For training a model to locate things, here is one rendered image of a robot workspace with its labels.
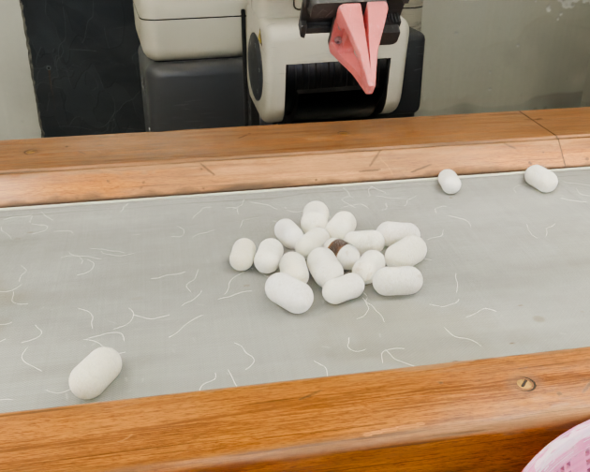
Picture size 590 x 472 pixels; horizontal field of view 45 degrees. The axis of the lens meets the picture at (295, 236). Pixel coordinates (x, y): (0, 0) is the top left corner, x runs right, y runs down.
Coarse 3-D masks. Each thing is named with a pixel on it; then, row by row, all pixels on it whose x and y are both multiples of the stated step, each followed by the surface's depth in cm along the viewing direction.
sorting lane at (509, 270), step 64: (256, 192) 65; (320, 192) 65; (384, 192) 65; (512, 192) 65; (576, 192) 65; (0, 256) 55; (64, 256) 55; (128, 256) 55; (192, 256) 55; (384, 256) 55; (448, 256) 55; (512, 256) 55; (576, 256) 55; (0, 320) 47; (64, 320) 47; (128, 320) 47; (192, 320) 47; (256, 320) 47; (320, 320) 47; (384, 320) 47; (448, 320) 47; (512, 320) 47; (576, 320) 47; (0, 384) 41; (64, 384) 41; (128, 384) 41; (192, 384) 41
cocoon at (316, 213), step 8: (304, 208) 58; (312, 208) 57; (320, 208) 58; (304, 216) 57; (312, 216) 56; (320, 216) 56; (328, 216) 58; (304, 224) 57; (312, 224) 56; (320, 224) 56; (304, 232) 57
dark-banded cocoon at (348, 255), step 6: (330, 240) 53; (324, 246) 53; (348, 246) 52; (354, 246) 52; (342, 252) 52; (348, 252) 52; (354, 252) 52; (342, 258) 52; (348, 258) 52; (354, 258) 52; (342, 264) 52; (348, 264) 52
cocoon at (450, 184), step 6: (444, 174) 65; (450, 174) 65; (456, 174) 66; (438, 180) 66; (444, 180) 64; (450, 180) 64; (456, 180) 64; (444, 186) 64; (450, 186) 64; (456, 186) 64; (450, 192) 64
